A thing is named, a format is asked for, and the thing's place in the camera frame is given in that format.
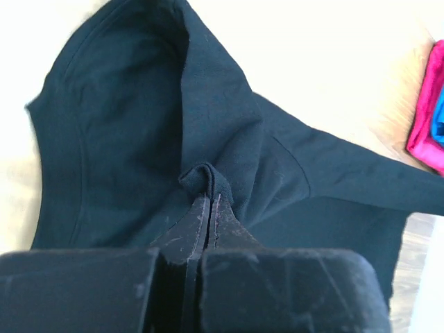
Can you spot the folded pink t shirt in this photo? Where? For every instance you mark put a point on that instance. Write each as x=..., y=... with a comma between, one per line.
x=420, y=143

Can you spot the black t shirt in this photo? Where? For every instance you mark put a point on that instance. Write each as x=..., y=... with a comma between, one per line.
x=144, y=109

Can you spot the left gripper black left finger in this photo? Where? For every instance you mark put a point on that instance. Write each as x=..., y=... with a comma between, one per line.
x=186, y=238

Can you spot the folded blue t shirt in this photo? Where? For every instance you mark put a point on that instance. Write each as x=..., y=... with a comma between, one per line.
x=437, y=126

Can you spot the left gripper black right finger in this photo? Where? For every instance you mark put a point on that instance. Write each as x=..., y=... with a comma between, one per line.
x=225, y=231

